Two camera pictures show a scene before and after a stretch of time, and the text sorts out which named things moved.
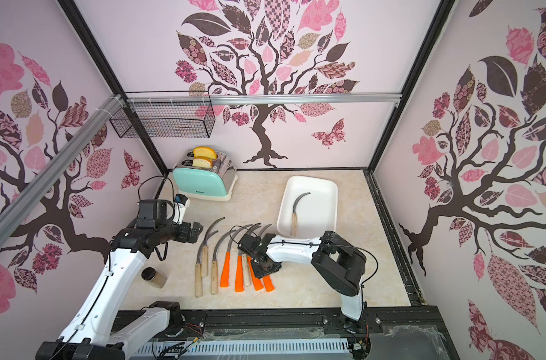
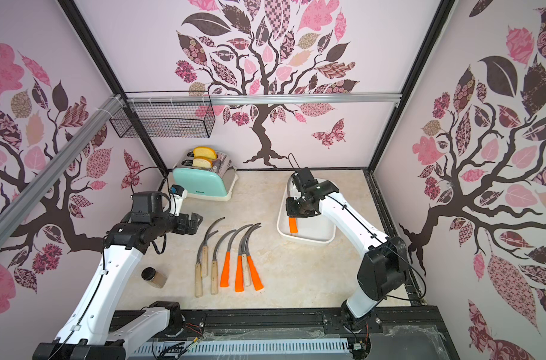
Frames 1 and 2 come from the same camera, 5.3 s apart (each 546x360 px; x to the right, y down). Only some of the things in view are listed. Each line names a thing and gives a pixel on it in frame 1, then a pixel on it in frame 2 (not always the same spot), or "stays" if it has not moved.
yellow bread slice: (204, 151) stays
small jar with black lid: (157, 277) stays
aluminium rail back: (260, 98) stays
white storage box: (316, 211) stays
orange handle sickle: (268, 281) to (293, 226)
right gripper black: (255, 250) to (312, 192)
